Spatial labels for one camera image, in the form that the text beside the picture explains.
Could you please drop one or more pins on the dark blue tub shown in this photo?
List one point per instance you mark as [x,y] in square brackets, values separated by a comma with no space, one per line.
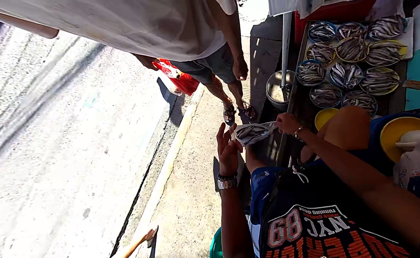
[374,138]

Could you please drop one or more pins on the round yellow basin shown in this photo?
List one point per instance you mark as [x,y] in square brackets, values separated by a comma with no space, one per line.
[392,134]

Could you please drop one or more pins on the clear plastic bag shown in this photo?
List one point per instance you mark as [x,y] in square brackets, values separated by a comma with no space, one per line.
[267,128]

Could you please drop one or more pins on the person's left forearm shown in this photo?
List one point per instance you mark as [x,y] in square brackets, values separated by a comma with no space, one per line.
[232,215]

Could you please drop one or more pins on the person's right forearm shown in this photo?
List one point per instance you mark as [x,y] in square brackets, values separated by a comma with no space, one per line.
[353,168]

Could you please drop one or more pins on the bucket filled with concrete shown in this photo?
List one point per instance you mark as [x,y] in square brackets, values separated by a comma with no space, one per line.
[276,97]

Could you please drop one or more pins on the red container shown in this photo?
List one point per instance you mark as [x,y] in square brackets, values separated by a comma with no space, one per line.
[338,12]

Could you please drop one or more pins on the printed translucent plastic bag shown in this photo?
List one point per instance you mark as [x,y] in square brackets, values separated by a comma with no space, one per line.
[408,166]

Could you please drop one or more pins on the dark wooden display table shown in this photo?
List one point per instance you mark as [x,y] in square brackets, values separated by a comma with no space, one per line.
[398,95]

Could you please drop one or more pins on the white plastic sheet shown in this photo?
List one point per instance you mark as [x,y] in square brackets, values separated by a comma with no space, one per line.
[283,5]

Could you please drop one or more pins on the person's right hand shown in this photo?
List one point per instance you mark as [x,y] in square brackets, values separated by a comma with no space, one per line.
[290,123]

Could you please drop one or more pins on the person's right fingers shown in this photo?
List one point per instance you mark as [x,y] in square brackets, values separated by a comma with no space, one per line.
[279,122]

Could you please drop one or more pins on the person's left hand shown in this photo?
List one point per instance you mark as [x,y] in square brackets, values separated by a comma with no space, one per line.
[229,159]

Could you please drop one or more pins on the white metal pole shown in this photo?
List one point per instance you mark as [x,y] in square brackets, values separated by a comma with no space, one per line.
[286,46]

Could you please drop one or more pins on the green plastic stool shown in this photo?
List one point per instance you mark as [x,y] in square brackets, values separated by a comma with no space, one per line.
[215,245]

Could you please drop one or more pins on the small silver fish in plastic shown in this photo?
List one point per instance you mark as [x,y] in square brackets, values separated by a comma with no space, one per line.
[250,133]

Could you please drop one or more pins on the piles of small fish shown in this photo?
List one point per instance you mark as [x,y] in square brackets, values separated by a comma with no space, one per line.
[351,49]

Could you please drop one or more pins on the red plastic bag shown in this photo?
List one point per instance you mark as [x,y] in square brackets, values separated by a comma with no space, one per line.
[184,80]

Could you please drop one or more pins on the yellow plate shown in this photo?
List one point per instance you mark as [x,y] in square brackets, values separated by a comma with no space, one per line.
[324,116]

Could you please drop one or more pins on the group of fish plates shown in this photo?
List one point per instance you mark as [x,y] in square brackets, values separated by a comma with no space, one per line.
[352,48]

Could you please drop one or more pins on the white plastic scoop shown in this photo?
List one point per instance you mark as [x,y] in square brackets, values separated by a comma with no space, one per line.
[416,138]

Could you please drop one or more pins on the person's left fingers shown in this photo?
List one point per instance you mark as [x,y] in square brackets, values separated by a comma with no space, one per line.
[221,137]

